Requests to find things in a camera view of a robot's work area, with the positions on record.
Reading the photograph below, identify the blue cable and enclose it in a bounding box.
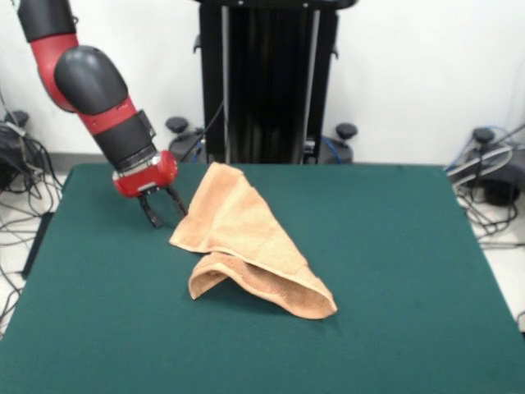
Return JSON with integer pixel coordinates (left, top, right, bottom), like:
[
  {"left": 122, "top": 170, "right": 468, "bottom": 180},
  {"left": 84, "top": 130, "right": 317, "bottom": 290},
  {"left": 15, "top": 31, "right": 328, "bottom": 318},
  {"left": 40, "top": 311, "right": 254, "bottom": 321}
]
[{"left": 445, "top": 125, "right": 516, "bottom": 173}]

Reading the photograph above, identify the black cable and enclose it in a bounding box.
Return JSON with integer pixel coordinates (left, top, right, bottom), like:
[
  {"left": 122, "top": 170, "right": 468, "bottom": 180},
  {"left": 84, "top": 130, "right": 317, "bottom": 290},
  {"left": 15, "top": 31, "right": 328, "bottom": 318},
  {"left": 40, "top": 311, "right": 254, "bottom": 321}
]
[{"left": 180, "top": 100, "right": 226, "bottom": 163}]

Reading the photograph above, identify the orange terry towel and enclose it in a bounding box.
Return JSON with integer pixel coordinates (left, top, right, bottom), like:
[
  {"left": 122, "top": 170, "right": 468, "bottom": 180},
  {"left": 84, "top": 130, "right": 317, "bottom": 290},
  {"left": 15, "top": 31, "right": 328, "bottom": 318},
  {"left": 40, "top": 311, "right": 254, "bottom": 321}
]
[{"left": 168, "top": 162, "right": 338, "bottom": 320}]

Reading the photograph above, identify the dark green table cloth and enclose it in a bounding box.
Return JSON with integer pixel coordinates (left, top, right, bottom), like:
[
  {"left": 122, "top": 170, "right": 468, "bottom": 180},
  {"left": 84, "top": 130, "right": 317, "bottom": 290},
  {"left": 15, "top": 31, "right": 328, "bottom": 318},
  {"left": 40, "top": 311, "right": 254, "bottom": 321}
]
[{"left": 0, "top": 163, "right": 525, "bottom": 394}]

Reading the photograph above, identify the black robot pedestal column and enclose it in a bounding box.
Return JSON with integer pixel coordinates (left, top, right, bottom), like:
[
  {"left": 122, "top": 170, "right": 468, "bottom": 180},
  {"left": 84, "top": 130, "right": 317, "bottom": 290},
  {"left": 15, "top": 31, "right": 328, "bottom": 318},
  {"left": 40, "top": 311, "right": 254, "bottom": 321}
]
[{"left": 192, "top": 0, "right": 358, "bottom": 165}]

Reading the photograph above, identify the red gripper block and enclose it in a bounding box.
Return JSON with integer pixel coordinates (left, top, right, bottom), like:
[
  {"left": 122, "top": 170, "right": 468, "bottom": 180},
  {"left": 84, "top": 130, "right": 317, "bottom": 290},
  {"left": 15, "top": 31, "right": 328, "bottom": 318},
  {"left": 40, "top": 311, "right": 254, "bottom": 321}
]
[{"left": 112, "top": 150, "right": 189, "bottom": 229}]

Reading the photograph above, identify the black pedestal foot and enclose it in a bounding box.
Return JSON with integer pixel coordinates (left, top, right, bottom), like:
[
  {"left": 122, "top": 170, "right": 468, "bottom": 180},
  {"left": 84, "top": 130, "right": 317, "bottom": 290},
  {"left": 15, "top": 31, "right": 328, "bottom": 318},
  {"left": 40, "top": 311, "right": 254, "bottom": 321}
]
[
  {"left": 163, "top": 116, "right": 208, "bottom": 164},
  {"left": 319, "top": 121, "right": 360, "bottom": 164},
  {"left": 449, "top": 126, "right": 525, "bottom": 206},
  {"left": 0, "top": 109, "right": 32, "bottom": 194}
]

